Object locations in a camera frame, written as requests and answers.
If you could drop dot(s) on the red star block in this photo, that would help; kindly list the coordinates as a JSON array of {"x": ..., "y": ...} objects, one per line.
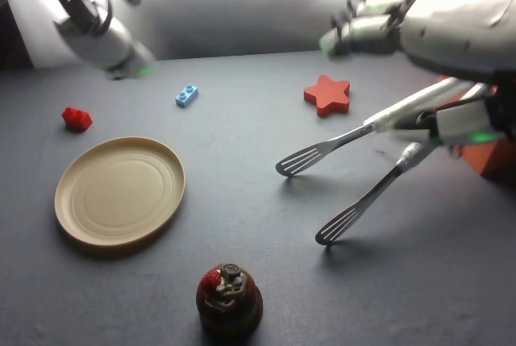
[{"x": 326, "y": 94}]

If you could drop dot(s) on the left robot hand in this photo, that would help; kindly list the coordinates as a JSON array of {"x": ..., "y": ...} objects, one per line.
[{"x": 101, "y": 43}]

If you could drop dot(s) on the red toy brick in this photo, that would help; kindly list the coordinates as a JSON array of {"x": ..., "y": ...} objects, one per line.
[{"x": 76, "y": 119}]

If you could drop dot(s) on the orange foam block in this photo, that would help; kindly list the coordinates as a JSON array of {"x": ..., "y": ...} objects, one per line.
[{"x": 485, "y": 160}]

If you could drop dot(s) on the chocolate toy cake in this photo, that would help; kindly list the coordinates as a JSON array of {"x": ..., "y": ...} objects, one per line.
[{"x": 230, "y": 305}]

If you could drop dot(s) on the light blue toy brick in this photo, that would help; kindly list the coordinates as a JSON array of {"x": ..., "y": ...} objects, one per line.
[{"x": 186, "y": 96}]

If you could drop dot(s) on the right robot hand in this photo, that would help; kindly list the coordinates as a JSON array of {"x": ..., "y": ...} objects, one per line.
[{"x": 455, "y": 19}]

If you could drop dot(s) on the beige round plate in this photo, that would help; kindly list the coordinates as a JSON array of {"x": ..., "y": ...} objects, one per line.
[{"x": 121, "y": 197}]

